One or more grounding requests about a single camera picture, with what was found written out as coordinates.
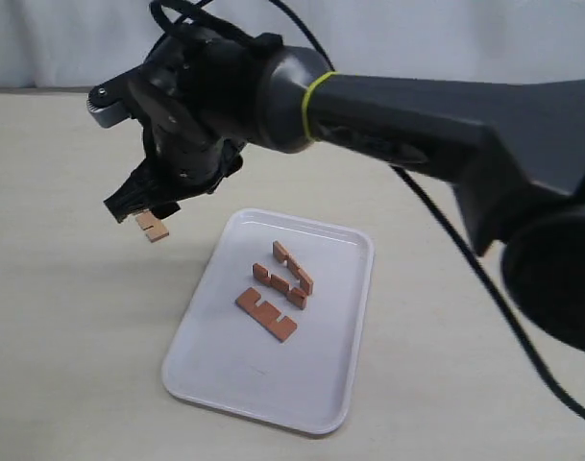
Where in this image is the yellow rubber band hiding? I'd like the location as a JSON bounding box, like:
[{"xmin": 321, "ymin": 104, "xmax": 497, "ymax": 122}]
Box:
[{"xmin": 301, "ymin": 70, "xmax": 339, "ymax": 143}]

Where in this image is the wooden notched piece three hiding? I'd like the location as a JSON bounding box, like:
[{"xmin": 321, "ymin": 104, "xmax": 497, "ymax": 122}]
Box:
[{"xmin": 252, "ymin": 263, "xmax": 307, "ymax": 310}]

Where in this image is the black cable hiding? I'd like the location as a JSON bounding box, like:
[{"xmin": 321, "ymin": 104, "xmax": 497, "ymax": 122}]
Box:
[{"xmin": 149, "ymin": 0, "xmax": 585, "ymax": 428}]

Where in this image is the white backdrop cloth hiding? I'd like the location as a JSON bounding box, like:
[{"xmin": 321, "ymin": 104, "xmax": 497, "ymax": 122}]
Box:
[{"xmin": 0, "ymin": 1, "xmax": 585, "ymax": 87}]

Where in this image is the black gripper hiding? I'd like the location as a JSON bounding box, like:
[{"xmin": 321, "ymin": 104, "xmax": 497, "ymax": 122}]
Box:
[{"xmin": 104, "ymin": 36, "xmax": 247, "ymax": 224}]

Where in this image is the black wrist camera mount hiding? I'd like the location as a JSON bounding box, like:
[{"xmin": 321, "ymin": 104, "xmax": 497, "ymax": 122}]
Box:
[{"xmin": 86, "ymin": 67, "xmax": 145, "ymax": 129}]

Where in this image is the white plastic tray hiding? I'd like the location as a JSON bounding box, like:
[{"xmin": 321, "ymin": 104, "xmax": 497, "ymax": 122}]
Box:
[{"xmin": 161, "ymin": 208, "xmax": 375, "ymax": 436}]

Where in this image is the wooden notched piece four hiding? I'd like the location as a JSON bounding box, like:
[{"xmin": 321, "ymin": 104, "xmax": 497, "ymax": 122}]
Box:
[{"xmin": 272, "ymin": 241, "xmax": 314, "ymax": 296}]

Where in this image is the wooden notched piece one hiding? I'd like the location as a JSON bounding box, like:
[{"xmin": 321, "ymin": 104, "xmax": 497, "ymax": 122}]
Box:
[{"xmin": 134, "ymin": 211, "xmax": 169, "ymax": 243}]

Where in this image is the wooden notched piece two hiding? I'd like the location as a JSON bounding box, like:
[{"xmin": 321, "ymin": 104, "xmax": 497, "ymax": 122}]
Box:
[{"xmin": 235, "ymin": 287, "xmax": 298, "ymax": 343}]

